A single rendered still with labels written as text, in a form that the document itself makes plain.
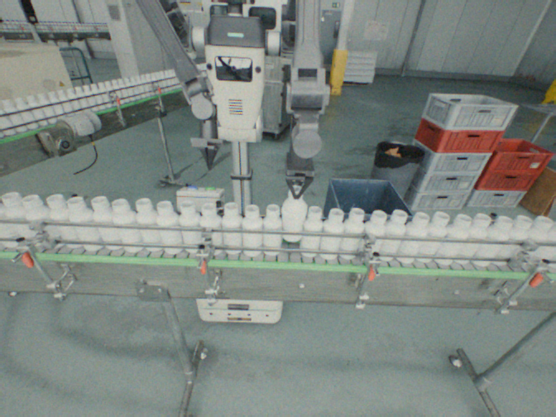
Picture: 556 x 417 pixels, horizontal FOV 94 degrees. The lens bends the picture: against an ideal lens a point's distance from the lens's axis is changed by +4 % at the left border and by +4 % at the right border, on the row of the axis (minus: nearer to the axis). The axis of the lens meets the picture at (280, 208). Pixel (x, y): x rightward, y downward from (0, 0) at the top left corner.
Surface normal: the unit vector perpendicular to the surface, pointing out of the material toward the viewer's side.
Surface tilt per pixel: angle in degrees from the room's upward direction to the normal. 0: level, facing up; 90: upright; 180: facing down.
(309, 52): 58
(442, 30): 90
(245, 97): 90
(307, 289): 90
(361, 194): 90
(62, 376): 0
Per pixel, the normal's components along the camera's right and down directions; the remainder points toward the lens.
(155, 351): 0.05, -0.81
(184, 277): 0.00, 0.58
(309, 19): 0.02, 0.06
